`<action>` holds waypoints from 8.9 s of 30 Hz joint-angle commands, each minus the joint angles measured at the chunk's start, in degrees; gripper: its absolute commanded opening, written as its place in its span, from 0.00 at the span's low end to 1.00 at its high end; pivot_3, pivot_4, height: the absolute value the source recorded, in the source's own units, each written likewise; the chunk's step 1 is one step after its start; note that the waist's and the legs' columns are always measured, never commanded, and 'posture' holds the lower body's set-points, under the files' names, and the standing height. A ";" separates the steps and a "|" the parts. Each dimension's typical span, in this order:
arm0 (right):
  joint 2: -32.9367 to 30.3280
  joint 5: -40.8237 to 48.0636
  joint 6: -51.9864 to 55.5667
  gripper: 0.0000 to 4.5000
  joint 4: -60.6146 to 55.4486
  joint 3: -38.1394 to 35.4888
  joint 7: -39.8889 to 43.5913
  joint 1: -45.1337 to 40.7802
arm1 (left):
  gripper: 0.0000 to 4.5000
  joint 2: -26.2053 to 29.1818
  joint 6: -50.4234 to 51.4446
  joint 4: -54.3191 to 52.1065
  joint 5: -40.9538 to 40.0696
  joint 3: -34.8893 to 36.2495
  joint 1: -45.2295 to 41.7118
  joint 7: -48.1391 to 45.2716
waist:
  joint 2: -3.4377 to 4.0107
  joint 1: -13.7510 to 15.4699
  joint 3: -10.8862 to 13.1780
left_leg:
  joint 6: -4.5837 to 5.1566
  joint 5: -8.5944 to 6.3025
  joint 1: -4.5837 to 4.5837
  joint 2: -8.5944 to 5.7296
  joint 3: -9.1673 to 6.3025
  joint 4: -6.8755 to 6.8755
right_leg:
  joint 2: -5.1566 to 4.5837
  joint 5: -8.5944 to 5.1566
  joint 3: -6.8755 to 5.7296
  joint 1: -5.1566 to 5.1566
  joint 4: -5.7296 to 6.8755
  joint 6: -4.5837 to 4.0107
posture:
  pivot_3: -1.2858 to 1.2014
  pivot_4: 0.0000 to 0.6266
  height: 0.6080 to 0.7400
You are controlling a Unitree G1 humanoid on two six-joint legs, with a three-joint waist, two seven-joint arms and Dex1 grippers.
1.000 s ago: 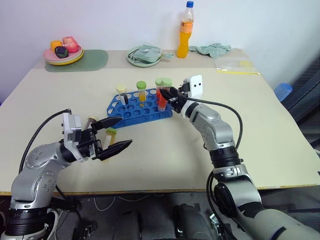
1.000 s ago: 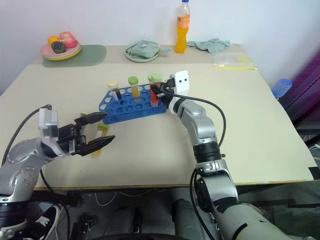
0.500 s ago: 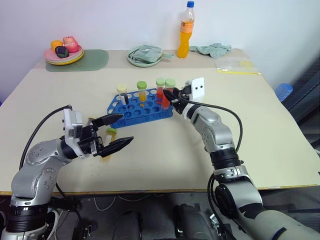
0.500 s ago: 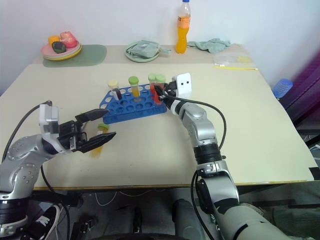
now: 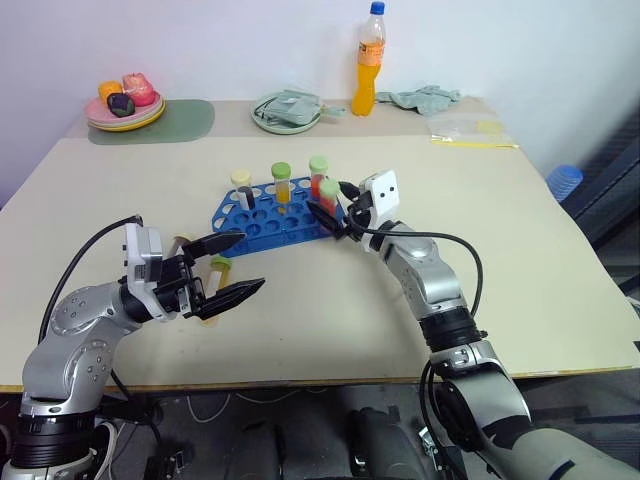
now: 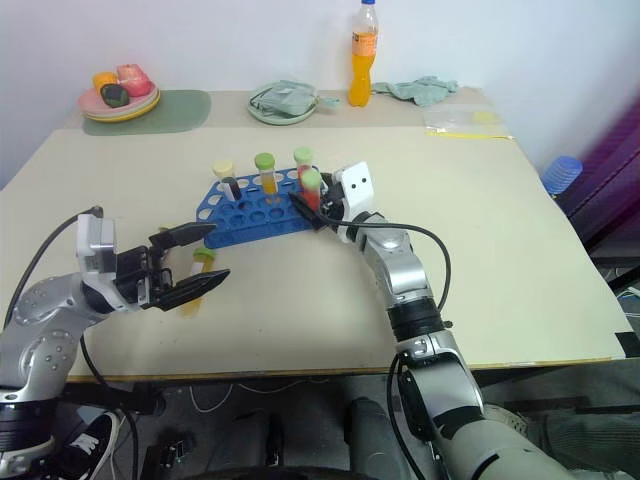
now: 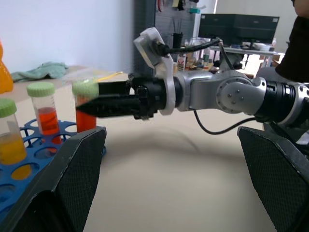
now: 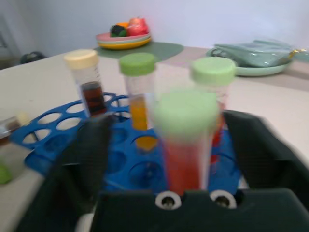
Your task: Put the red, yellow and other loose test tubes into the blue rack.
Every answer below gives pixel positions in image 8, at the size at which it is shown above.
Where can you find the orange fruit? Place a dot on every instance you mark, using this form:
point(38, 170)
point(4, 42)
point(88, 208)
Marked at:
point(122, 24)

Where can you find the red test tube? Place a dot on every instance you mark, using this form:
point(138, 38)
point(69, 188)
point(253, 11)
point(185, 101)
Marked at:
point(212, 70)
point(186, 120)

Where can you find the light green plate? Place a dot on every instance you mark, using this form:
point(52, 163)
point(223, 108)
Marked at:
point(106, 42)

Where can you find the yellow test tube, green cap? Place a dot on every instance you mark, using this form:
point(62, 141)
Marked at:
point(138, 116)

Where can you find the dark round object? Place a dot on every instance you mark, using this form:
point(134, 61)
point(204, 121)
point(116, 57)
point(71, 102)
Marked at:
point(32, 57)

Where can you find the dark green placemat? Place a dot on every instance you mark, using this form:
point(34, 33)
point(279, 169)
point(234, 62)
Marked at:
point(164, 49)

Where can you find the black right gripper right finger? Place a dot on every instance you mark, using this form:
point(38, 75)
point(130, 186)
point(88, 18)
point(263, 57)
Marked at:
point(260, 154)

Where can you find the mint green plate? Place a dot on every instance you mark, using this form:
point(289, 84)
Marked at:
point(260, 70)

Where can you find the brown test tube, cream cap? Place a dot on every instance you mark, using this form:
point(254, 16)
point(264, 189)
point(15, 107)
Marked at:
point(12, 123)
point(93, 99)

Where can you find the red apple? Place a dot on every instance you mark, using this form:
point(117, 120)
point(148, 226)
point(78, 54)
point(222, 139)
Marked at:
point(137, 26)

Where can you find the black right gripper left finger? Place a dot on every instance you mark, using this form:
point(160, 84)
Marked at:
point(79, 169)

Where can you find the clear bag of teal items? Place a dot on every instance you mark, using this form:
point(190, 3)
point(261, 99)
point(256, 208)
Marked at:
point(256, 53)

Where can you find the black and green toy fruit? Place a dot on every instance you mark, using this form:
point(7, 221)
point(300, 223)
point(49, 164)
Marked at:
point(118, 31)

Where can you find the clear test tube, green cap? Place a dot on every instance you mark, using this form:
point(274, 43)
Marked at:
point(4, 172)

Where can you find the blue test tube rack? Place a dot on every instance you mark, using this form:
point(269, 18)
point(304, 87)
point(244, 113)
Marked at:
point(125, 135)

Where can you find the pink plate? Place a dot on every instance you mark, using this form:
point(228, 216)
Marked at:
point(103, 36)

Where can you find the yellow plate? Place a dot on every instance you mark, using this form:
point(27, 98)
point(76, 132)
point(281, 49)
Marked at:
point(125, 46)

